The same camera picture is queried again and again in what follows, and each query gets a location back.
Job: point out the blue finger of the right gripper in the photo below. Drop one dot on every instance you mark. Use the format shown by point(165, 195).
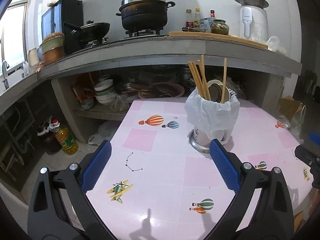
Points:
point(314, 137)

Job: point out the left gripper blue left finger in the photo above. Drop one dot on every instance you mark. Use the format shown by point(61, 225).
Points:
point(47, 215)

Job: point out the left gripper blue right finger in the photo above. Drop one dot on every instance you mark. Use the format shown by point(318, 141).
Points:
point(273, 214)

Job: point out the wooden chopstick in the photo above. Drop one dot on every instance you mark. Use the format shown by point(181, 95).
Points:
point(204, 82)
point(224, 81)
point(202, 69)
point(198, 79)

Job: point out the wooden chopstick holder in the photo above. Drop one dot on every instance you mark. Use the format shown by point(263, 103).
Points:
point(196, 79)

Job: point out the large metal spoon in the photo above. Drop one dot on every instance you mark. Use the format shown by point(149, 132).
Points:
point(215, 92)

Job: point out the white ceramic spoon front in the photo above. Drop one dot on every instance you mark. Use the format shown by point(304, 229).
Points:
point(228, 94)

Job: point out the white kitchen appliance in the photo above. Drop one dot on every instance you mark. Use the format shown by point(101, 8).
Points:
point(253, 20)

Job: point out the plastic bags on floor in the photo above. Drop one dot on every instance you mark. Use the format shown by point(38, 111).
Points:
point(295, 125)

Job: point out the cardboard box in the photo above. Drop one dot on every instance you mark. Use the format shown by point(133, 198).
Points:
point(288, 107)

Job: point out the dark glass bottle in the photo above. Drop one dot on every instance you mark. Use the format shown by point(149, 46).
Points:
point(48, 139)

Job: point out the yellow cooking oil bottle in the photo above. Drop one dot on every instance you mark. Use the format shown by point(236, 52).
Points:
point(64, 137)

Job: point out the clear plastic bag on counter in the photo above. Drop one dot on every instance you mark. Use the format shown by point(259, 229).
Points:
point(273, 44)

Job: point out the metal utensil holder cup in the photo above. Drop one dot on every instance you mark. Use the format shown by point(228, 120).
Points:
point(207, 129)

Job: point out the stack of white bowls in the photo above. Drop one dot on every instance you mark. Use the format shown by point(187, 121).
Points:
point(105, 92)

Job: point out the glass jar of pickles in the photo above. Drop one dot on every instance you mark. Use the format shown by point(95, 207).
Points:
point(219, 27)

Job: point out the grey concrete counter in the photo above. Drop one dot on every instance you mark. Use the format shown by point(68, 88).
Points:
point(157, 51)

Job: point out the metal sink faucet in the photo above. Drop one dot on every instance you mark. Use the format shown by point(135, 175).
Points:
point(5, 67)

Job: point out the pink plastic basin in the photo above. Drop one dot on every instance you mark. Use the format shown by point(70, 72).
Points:
point(161, 90)

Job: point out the blue white packet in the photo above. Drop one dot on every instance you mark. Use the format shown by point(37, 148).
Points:
point(205, 23)

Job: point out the wooden cutting board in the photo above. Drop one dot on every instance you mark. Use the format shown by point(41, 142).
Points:
point(218, 37)

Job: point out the green brown ceramic pot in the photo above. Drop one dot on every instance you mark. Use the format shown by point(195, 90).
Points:
point(52, 47)

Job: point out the yellow cap bottle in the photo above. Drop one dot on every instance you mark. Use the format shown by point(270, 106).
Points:
point(197, 18)

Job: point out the brown sauce bottle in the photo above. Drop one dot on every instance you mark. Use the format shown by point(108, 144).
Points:
point(189, 21)

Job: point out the black wok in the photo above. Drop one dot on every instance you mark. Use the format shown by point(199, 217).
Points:
point(88, 33)

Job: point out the black microwave oven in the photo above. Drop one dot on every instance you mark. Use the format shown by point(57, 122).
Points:
point(70, 11)

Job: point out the black steamer pot with lid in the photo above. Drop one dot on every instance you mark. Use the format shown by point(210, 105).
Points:
point(140, 15)

